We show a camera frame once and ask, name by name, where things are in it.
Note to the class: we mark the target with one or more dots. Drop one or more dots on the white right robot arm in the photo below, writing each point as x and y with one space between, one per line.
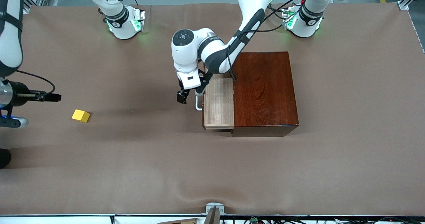
119 25

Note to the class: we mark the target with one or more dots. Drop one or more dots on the dark brown wooden cabinet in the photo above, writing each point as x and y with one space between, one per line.
265 94

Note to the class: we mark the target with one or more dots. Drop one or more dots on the yellow block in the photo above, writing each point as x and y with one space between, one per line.
80 116

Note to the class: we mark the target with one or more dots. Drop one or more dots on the black rounded object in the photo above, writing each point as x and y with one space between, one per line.
4 158

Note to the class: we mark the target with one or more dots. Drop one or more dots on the white table edge rail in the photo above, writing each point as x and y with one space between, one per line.
66 219

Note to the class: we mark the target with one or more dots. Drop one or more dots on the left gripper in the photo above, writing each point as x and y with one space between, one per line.
182 94

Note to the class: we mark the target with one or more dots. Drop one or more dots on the brown cardboard piece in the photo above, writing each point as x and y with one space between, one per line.
181 221

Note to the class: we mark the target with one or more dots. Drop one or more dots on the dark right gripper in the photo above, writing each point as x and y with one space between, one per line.
20 94

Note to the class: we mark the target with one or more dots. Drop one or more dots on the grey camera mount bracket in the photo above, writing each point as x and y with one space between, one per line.
214 206

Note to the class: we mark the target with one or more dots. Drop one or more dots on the brown table cloth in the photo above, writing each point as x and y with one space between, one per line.
132 151

